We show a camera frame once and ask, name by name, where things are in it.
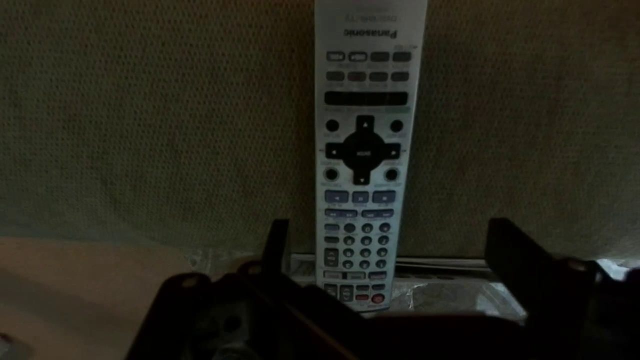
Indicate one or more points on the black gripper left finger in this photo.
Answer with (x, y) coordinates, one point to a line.
(275, 254)

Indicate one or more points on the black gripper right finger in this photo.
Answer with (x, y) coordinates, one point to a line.
(551, 289)

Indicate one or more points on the grey remote control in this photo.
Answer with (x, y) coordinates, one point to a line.
(366, 76)

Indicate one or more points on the grey fabric sofa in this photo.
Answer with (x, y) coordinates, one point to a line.
(189, 123)

